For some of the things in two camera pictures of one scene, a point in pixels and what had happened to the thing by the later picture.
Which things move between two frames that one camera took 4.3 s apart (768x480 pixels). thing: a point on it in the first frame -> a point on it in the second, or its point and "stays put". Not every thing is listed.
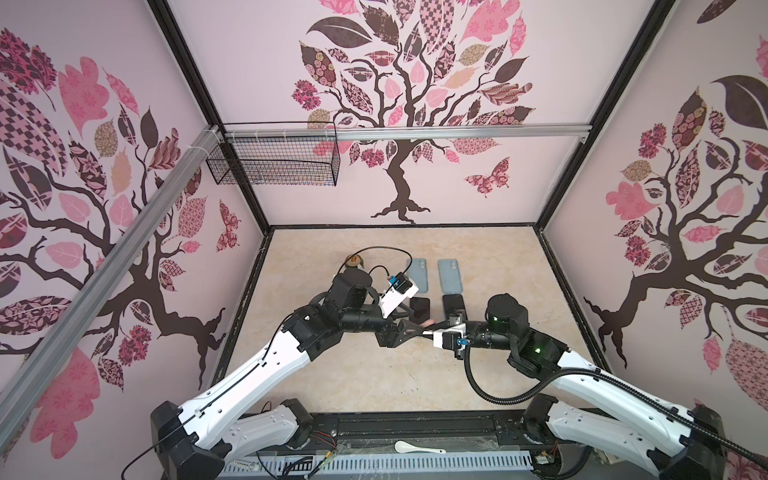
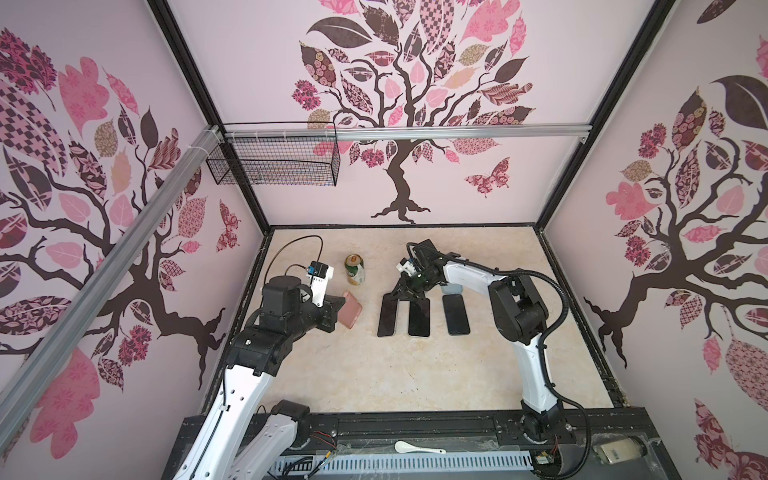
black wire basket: [303, 153] stays put
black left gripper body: [386, 333] -> [313, 316]
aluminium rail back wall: [397, 132] stays put
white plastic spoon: [404, 447] stays put
